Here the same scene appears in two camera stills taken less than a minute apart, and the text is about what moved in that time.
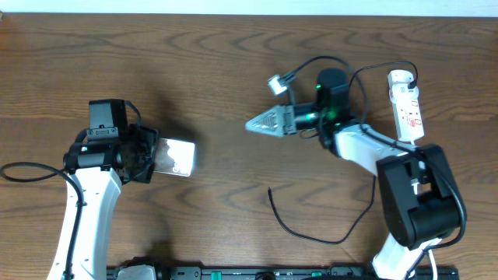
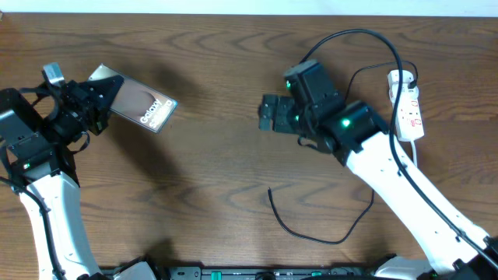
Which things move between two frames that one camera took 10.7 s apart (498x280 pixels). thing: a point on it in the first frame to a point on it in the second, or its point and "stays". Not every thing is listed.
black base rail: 299,272 stays
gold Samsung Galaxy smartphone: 175,157 to 136,101
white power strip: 406,111 stays
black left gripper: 147,154 to 92,103
